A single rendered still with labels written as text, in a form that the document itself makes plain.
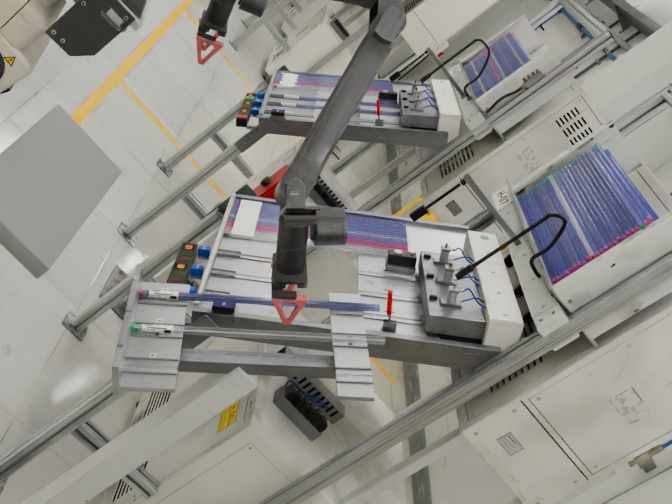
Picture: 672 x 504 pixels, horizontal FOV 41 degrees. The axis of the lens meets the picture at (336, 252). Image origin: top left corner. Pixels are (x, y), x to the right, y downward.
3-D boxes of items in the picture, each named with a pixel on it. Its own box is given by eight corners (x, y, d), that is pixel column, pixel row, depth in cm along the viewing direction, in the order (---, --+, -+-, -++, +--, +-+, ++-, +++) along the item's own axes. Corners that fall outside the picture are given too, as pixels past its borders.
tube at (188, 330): (131, 331, 175) (131, 327, 174) (132, 327, 176) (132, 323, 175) (384, 344, 180) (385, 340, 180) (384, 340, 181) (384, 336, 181)
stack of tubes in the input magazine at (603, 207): (551, 283, 199) (657, 215, 191) (516, 196, 245) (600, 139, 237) (581, 321, 203) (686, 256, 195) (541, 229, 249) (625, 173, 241)
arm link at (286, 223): (277, 207, 165) (281, 222, 160) (313, 207, 167) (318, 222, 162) (274, 239, 169) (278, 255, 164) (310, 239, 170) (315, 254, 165)
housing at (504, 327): (477, 370, 208) (490, 318, 202) (456, 274, 252) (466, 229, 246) (510, 374, 208) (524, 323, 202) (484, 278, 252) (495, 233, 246)
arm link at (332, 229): (278, 186, 170) (285, 178, 162) (336, 186, 173) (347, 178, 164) (280, 248, 169) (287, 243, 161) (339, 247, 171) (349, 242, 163)
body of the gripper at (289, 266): (304, 262, 175) (308, 229, 171) (307, 290, 166) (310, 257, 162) (271, 260, 174) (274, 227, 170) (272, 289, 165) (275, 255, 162)
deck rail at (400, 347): (190, 333, 203) (192, 310, 200) (191, 329, 205) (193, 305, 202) (496, 373, 206) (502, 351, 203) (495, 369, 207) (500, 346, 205)
